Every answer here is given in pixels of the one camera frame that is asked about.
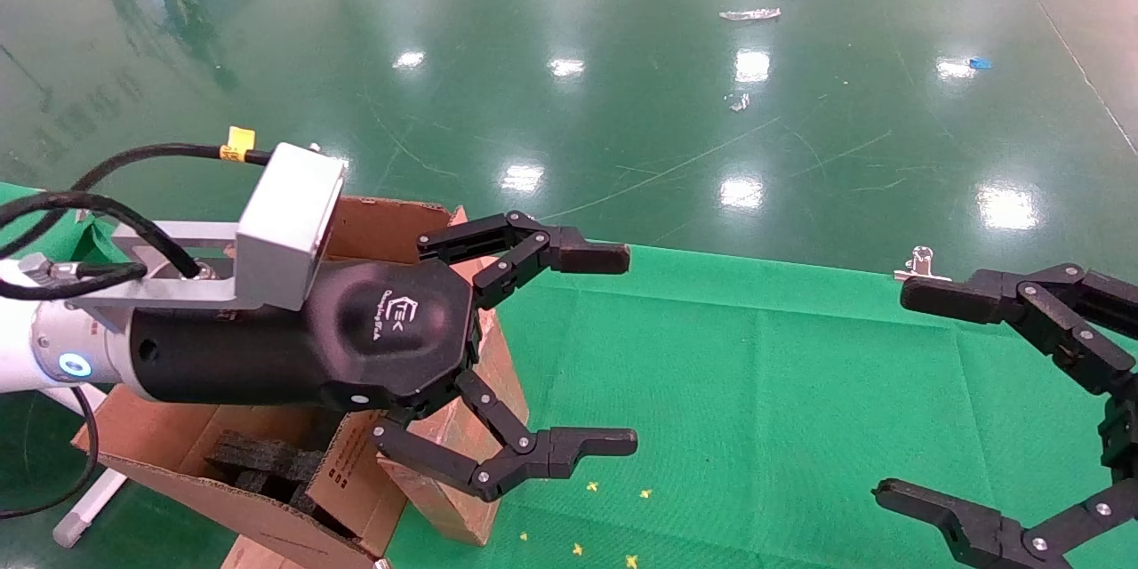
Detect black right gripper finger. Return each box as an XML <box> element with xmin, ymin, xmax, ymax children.
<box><xmin>871</xmin><ymin>478</ymin><xmax>1138</xmax><ymax>569</ymax></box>
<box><xmin>901</xmin><ymin>264</ymin><xmax>1138</xmax><ymax>397</ymax></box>

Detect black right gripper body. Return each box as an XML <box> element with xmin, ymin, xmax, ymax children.
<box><xmin>1101</xmin><ymin>391</ymin><xmax>1138</xmax><ymax>472</ymax></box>

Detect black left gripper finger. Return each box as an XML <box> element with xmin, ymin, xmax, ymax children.
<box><xmin>418</xmin><ymin>212</ymin><xmax>630</xmax><ymax>310</ymax></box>
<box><xmin>369</xmin><ymin>369</ymin><xmax>638</xmax><ymax>501</ymax></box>

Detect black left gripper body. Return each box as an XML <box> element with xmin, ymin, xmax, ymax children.
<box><xmin>129</xmin><ymin>262</ymin><xmax>485</xmax><ymax>416</ymax></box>

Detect small taped cardboard box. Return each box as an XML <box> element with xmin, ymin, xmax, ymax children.
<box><xmin>378</xmin><ymin>307</ymin><xmax>532</xmax><ymax>548</ymax></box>

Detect large open cardboard carton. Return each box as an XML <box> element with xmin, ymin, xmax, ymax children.
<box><xmin>71</xmin><ymin>196</ymin><xmax>499</xmax><ymax>569</ymax></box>

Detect silver binder clip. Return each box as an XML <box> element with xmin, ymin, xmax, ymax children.
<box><xmin>894</xmin><ymin>246</ymin><xmax>948</xmax><ymax>281</ymax></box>

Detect black foam insert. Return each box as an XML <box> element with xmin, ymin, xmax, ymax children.
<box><xmin>206</xmin><ymin>429</ymin><xmax>357</xmax><ymax>539</ymax></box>

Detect large green table cloth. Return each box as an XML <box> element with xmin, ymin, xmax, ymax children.
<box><xmin>387</xmin><ymin>240</ymin><xmax>1138</xmax><ymax>569</ymax></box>

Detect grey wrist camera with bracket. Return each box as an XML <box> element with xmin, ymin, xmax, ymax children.
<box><xmin>67</xmin><ymin>142</ymin><xmax>348</xmax><ymax>330</ymax></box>

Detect yellow cable tag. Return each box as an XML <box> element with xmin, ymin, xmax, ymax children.
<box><xmin>220</xmin><ymin>126</ymin><xmax>256</xmax><ymax>163</ymax></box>

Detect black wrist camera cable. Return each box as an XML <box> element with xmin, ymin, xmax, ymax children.
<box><xmin>0</xmin><ymin>142</ymin><xmax>272</xmax><ymax>303</ymax></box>

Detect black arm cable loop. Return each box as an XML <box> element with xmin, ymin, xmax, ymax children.
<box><xmin>0</xmin><ymin>387</ymin><xmax>99</xmax><ymax>521</ymax></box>

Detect white metal frame tube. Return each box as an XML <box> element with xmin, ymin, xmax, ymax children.
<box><xmin>40</xmin><ymin>382</ymin><xmax>125</xmax><ymax>549</ymax></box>

